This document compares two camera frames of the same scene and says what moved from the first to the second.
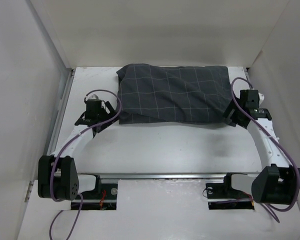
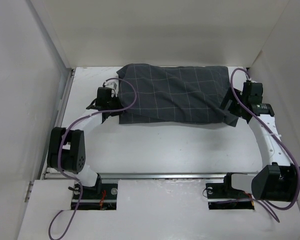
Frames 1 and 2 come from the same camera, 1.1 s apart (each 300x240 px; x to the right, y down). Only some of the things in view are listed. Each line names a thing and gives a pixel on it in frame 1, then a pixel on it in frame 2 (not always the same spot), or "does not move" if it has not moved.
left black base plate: x=104 y=197 does not move
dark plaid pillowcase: x=154 y=93 does not move
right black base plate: x=223 y=196 does not move
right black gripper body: x=235 y=116 -> x=235 y=106
